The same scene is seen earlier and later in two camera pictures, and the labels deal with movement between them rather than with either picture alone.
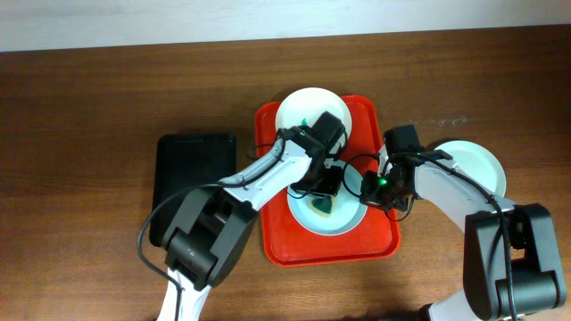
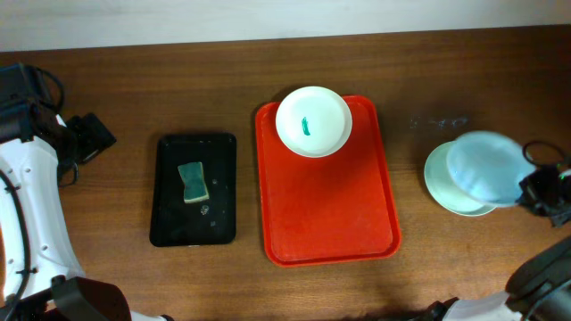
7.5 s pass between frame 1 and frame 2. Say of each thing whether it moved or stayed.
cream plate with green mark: stayed
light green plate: moved
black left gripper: moved
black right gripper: moved
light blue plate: moved
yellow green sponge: moved
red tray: stayed
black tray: stayed
